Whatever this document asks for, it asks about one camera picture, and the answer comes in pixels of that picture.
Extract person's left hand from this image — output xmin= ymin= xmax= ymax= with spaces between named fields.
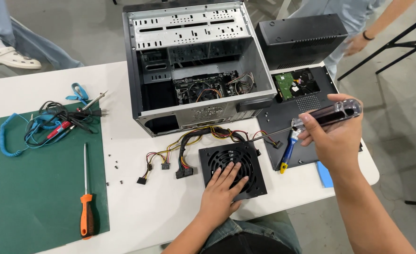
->
xmin=199 ymin=162 xmax=249 ymax=223

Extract person's right hand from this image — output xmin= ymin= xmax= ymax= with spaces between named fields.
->
xmin=297 ymin=93 xmax=364 ymax=174

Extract clear-handled screwdriver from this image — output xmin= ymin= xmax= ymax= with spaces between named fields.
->
xmin=248 ymin=98 xmax=363 ymax=143

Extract black power supply unit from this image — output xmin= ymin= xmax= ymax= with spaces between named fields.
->
xmin=198 ymin=141 xmax=268 ymax=202

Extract light blue flat pad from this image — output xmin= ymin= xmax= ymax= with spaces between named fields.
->
xmin=315 ymin=161 xmax=334 ymax=188

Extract person's blue jeans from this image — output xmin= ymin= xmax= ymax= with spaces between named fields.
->
xmin=200 ymin=211 xmax=303 ymax=254

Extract black case side panel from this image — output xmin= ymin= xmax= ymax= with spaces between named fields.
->
xmin=256 ymin=65 xmax=364 ymax=172

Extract green-board hard drive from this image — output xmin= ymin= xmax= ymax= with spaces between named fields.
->
xmin=274 ymin=68 xmax=322 ymax=103

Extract scattered small black screws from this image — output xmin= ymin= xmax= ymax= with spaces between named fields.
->
xmin=106 ymin=153 xmax=124 ymax=186

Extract black motherboard with fan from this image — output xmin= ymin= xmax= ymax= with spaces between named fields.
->
xmin=173 ymin=70 xmax=257 ymax=106

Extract black backup power box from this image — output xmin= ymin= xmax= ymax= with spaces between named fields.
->
xmin=255 ymin=14 xmax=349 ymax=71

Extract open computer tower case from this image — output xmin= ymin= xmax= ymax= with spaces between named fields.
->
xmin=122 ymin=0 xmax=278 ymax=138

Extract red test probe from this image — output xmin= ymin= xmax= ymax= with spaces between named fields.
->
xmin=46 ymin=121 xmax=72 ymax=140

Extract green cutting mat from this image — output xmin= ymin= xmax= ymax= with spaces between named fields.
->
xmin=0 ymin=100 xmax=110 ymax=254

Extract white clog shoe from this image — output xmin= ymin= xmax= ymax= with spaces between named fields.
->
xmin=0 ymin=46 xmax=43 ymax=70

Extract blue-handled paint brush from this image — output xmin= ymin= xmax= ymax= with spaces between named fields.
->
xmin=279 ymin=127 xmax=306 ymax=175

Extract power supply cable bundle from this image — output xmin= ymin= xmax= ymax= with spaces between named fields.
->
xmin=136 ymin=126 xmax=284 ymax=185

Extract black metal folding frame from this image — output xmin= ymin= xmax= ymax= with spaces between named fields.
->
xmin=336 ymin=12 xmax=416 ymax=82

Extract orange-handled screwdriver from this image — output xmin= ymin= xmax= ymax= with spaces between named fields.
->
xmin=80 ymin=143 xmax=96 ymax=241

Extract black power cord with plug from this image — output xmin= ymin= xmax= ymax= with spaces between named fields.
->
xmin=24 ymin=100 xmax=109 ymax=146

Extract blue antistatic wrist strap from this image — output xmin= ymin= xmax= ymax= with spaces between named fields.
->
xmin=65 ymin=83 xmax=89 ymax=106

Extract blue coiled antistatic cord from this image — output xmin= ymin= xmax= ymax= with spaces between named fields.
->
xmin=0 ymin=112 xmax=62 ymax=158

